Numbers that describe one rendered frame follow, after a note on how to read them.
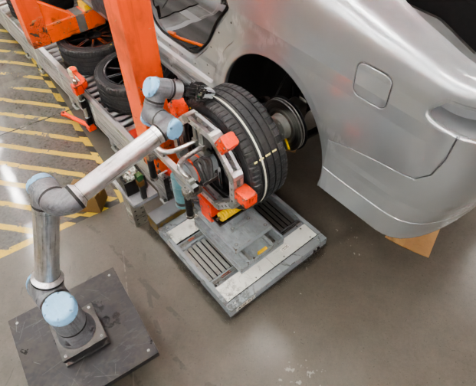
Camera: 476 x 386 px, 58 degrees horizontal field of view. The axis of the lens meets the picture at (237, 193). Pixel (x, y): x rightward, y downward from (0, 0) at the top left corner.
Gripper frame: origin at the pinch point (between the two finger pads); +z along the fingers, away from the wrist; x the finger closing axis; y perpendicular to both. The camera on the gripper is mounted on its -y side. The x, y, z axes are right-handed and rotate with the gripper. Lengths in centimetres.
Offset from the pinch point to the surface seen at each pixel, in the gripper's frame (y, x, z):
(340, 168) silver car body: 57, -20, 41
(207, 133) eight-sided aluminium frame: 15.0, -16.8, -9.5
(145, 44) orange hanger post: -23.5, 15.5, -26.9
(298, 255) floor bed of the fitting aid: 20, -94, 77
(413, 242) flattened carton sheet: 56, -76, 147
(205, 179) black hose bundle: 23.7, -36.4, -12.4
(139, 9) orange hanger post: -18.9, 30.4, -34.4
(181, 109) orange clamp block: -11.5, -12.1, -8.7
